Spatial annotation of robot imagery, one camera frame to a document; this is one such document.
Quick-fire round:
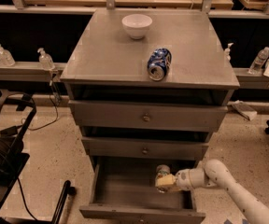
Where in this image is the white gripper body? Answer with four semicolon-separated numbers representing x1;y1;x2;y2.
176;168;208;191

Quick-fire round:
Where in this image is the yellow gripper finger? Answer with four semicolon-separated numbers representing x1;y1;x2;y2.
155;174;180;192

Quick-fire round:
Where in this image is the silver green 7up can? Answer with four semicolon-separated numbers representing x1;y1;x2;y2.
154;163;172;194

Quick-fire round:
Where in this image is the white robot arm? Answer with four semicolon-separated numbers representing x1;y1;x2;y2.
155;159;269;224

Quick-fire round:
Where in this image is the grey open bottom drawer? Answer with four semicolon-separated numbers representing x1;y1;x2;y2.
80;157;205;224

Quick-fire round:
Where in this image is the grey middle drawer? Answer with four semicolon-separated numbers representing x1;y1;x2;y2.
82;136;208;161

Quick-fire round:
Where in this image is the grey drawer cabinet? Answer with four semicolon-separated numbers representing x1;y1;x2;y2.
60;8;241;224

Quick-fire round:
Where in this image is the grey top drawer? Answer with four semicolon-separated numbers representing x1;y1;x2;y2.
68;100;227;133

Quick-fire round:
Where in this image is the blue crushed soda can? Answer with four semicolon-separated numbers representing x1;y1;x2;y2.
147;48;172;81

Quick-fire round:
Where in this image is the grey box on floor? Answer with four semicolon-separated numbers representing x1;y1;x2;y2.
232;101;257;120

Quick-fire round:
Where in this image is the black stand leg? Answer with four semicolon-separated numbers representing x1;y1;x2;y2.
51;180;77;224

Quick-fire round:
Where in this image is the clear pump bottle right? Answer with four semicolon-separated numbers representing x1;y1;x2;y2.
224;43;234;61

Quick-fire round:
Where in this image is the clear water bottle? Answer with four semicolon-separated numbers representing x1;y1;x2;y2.
248;47;269;74

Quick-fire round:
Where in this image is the white ceramic bowl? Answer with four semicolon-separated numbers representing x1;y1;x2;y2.
121;14;152;39

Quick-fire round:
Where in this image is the black chair left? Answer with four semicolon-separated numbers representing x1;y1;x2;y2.
0;89;37;224

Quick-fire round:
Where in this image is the clear pump bottle near cabinet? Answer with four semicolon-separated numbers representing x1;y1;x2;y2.
37;48;55;71

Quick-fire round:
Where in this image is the clear pump bottle far left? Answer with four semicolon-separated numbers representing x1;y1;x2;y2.
0;45;15;66

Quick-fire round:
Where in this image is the black cable on floor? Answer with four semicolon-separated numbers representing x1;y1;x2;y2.
0;75;63;135

